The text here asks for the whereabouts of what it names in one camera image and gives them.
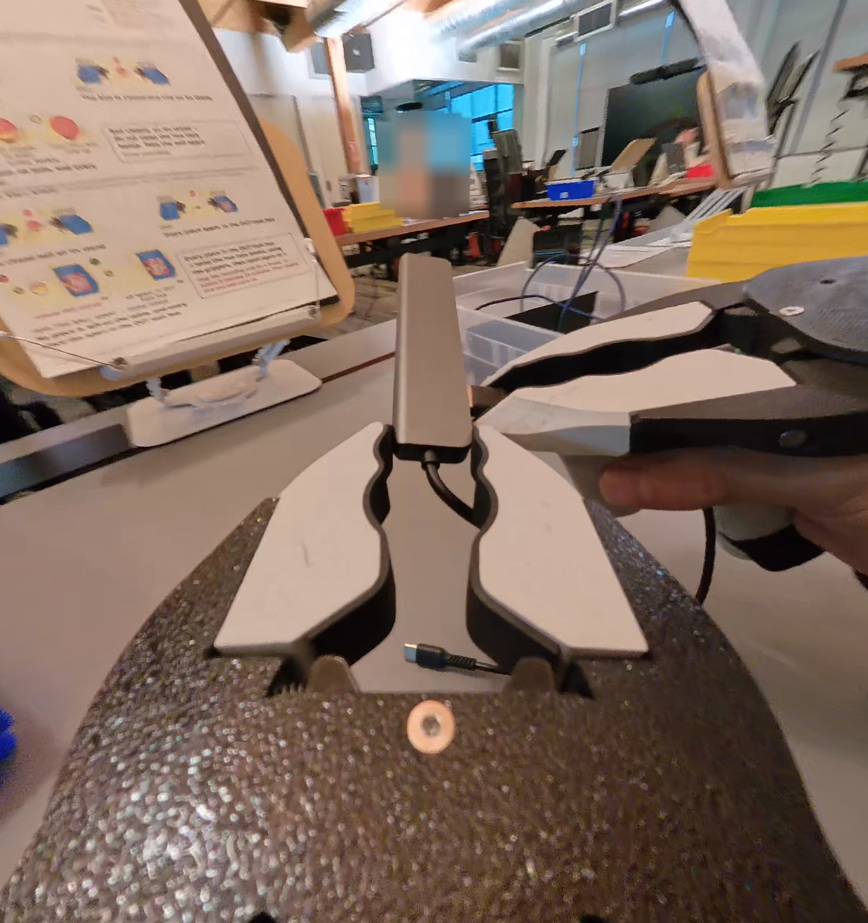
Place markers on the grey usb hub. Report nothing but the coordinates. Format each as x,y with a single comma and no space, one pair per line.
430,346

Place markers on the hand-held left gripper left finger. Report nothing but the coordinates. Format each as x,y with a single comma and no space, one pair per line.
311,548

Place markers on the black monitor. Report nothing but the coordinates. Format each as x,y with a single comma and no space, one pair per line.
650,115

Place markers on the small blue plastic bin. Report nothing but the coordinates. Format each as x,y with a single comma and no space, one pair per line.
571,190

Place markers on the red plastic bin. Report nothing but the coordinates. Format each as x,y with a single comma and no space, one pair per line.
335,220

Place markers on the yellow plastic bin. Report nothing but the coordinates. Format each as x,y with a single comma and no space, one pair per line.
802,241

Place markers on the wooden table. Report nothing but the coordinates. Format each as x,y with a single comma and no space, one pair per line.
621,195

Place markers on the white stand base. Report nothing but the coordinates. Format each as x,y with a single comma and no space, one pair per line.
282,386

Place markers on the clear plastic bin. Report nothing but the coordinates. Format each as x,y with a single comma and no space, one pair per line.
499,339

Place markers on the green plastic bin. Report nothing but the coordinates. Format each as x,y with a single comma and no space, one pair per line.
823,193

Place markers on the grey desk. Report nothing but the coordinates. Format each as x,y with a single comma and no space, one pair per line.
81,577

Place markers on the stack of yellow bins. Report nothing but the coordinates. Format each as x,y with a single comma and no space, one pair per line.
373,216

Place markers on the person's right hand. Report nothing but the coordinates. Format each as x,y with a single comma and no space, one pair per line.
838,497

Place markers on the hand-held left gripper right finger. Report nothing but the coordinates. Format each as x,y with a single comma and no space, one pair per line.
549,562

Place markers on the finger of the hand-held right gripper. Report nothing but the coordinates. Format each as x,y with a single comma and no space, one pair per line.
621,335
621,404

